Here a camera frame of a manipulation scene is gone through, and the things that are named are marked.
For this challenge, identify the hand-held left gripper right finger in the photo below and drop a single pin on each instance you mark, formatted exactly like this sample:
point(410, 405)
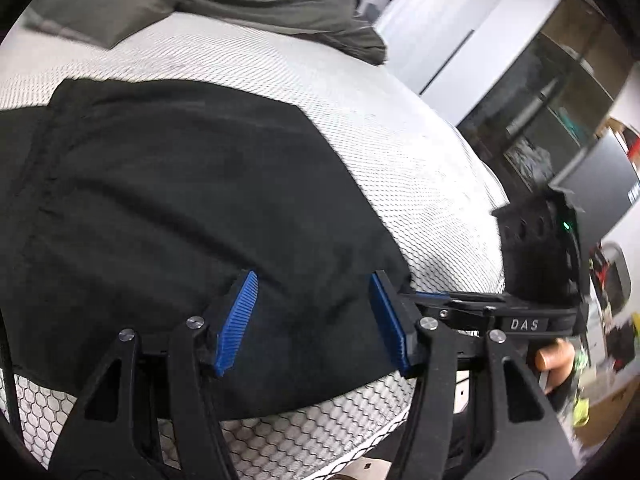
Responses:
point(387, 320)

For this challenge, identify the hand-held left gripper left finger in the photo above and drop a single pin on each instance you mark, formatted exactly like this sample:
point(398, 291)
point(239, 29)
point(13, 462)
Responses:
point(237, 320)

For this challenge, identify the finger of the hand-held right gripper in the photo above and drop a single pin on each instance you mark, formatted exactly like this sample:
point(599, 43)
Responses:
point(465, 302)

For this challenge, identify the black pants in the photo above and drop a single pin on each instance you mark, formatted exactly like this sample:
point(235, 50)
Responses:
point(175, 210)

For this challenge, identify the person's right hand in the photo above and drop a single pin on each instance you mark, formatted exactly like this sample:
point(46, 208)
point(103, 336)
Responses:
point(552, 355)

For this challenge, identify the black monitor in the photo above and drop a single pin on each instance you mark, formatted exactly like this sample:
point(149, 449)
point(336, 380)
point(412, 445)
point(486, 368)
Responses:
point(600, 190)

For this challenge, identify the open dark wardrobe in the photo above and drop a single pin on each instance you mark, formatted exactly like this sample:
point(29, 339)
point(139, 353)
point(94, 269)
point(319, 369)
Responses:
point(540, 110)

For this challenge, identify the bed with white honeycomb sheet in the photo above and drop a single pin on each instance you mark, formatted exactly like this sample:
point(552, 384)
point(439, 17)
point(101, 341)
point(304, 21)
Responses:
point(390, 150)

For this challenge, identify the white wardrobe door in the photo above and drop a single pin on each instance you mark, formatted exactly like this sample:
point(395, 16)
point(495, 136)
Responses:
point(450, 25)

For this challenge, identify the white chair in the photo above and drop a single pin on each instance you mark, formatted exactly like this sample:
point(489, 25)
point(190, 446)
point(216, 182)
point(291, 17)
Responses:
point(372, 5)

